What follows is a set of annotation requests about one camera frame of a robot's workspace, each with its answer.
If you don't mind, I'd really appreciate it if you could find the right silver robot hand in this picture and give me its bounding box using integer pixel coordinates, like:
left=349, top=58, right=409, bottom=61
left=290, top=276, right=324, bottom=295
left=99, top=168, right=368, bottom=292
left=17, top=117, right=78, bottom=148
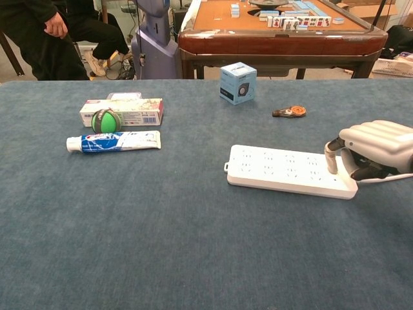
left=323, top=119, right=413, bottom=181

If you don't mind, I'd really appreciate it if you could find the white power strip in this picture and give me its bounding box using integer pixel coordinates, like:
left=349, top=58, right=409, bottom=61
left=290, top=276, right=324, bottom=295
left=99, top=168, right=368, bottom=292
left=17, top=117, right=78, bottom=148
left=223, top=144, right=359, bottom=200

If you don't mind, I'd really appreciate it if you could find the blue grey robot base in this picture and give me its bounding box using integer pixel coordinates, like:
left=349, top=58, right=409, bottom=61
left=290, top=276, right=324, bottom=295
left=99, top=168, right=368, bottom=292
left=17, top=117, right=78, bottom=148
left=130, top=0, right=181, bottom=80

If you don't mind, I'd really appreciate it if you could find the white plastic basket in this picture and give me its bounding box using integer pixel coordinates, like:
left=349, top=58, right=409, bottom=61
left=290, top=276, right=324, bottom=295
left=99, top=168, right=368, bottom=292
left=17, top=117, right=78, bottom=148
left=370, top=57, right=413, bottom=78

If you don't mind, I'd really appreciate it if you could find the orange black correction tape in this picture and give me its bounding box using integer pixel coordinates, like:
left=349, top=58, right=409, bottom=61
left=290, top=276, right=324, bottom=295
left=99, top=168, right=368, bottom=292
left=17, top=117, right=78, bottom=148
left=272, top=105, right=307, bottom=118

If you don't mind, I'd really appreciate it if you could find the black bag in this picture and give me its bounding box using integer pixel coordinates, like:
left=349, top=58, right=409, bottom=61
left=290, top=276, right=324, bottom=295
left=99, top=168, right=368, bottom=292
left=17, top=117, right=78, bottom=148
left=383, top=25, right=413, bottom=59

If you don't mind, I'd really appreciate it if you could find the brown mahjong table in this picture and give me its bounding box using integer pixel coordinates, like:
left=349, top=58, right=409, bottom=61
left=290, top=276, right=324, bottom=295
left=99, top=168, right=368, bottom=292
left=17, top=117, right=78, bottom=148
left=177, top=0, right=389, bottom=80

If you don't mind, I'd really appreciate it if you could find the light blue cube box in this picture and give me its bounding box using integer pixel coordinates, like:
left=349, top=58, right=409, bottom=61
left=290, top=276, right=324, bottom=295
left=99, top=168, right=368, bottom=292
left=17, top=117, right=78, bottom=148
left=219, top=61, right=258, bottom=106

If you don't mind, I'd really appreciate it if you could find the blue table cloth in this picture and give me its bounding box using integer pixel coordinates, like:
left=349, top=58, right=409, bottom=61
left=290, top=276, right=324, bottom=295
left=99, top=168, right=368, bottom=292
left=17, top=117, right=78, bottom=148
left=0, top=79, right=413, bottom=310

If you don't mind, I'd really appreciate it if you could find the white toothpaste carton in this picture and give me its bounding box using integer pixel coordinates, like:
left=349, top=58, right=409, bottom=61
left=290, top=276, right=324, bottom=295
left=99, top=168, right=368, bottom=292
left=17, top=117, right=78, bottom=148
left=79, top=98, right=165, bottom=128

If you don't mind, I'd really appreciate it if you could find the blue white toothpaste tube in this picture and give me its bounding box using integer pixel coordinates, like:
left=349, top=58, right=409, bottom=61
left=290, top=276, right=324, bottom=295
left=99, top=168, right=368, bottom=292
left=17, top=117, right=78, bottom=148
left=66, top=130, right=162, bottom=154

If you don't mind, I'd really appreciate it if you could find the green black ball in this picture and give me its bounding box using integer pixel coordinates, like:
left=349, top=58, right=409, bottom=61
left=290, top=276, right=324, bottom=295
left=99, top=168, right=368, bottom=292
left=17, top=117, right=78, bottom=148
left=91, top=108, right=123, bottom=134

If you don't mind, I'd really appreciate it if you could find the seated person in black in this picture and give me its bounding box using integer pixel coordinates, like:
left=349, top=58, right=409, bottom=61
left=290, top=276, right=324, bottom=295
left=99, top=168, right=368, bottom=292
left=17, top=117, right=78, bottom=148
left=53, top=0, right=135, bottom=78

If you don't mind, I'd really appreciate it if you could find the person in black clothes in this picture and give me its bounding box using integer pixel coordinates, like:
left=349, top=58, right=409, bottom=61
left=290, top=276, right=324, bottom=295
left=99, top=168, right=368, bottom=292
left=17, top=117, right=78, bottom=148
left=0, top=0, right=90, bottom=81

